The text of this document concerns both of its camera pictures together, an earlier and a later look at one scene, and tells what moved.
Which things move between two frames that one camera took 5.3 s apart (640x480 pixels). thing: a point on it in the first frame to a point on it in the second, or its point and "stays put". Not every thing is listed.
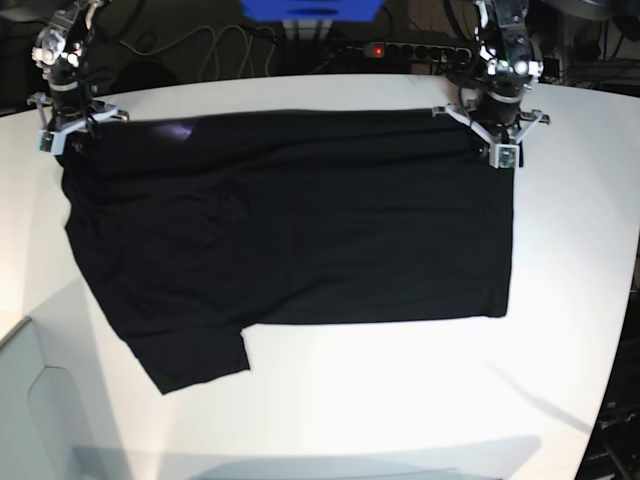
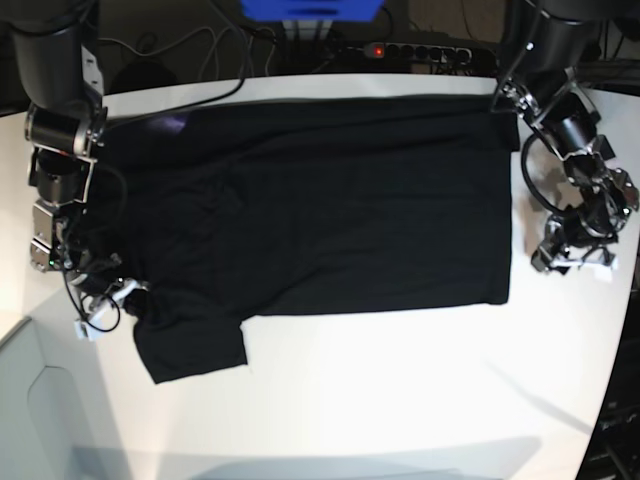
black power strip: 410,51 stays put
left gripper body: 68,108 to 99,288
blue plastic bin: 313,10 stays put
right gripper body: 491,101 to 572,239
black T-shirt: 193,227 stays put
